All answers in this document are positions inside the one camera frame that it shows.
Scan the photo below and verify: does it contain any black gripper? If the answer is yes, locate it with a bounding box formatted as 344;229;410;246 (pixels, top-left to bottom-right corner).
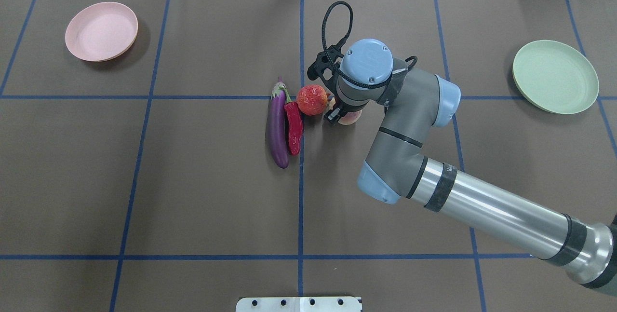
324;96;369;125

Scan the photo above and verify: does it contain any yellow pink peach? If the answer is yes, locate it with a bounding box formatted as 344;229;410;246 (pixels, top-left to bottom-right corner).
328;98;363;125

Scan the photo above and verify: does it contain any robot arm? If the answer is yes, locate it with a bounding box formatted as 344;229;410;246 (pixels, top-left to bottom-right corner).
308;37;616;295

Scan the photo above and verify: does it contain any red chili pepper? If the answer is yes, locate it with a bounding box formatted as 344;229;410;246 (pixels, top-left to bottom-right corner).
282;85;304;156

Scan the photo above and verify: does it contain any purple eggplant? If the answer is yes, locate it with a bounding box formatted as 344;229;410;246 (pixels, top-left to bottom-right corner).
266;77;289;169

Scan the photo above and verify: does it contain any green plate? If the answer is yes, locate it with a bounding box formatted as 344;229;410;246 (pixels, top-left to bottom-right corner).
512;40;600;115

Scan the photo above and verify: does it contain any pink plate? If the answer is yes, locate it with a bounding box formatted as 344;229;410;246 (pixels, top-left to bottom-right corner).
64;1;139;62

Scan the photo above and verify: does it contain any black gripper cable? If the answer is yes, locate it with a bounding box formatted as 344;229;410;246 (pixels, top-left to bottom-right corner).
321;0;418;90

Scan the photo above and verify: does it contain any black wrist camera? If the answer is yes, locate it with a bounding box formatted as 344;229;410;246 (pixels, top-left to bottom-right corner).
307;49;343;82

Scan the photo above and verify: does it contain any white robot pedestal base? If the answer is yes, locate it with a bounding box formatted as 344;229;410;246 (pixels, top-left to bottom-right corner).
235;296;363;312

